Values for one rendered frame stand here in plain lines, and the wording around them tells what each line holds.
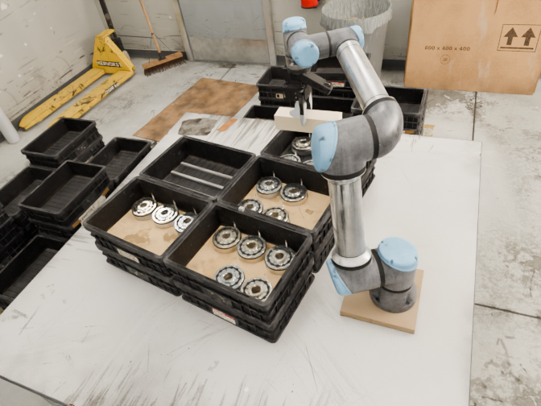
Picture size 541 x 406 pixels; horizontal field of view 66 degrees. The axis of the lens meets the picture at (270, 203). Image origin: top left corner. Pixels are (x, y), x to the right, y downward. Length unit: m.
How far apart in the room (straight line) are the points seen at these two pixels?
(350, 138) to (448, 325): 0.72
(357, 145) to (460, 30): 2.96
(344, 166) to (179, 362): 0.82
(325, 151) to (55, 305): 1.20
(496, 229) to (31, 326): 2.38
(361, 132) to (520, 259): 1.76
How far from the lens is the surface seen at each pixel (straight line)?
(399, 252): 1.27
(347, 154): 1.01
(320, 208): 1.56
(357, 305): 1.42
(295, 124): 1.56
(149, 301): 1.61
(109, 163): 2.95
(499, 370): 2.23
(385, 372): 1.35
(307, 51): 1.29
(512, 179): 3.12
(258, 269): 1.40
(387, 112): 1.07
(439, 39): 3.92
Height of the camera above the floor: 1.92
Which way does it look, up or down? 43 degrees down
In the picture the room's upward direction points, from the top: 10 degrees counter-clockwise
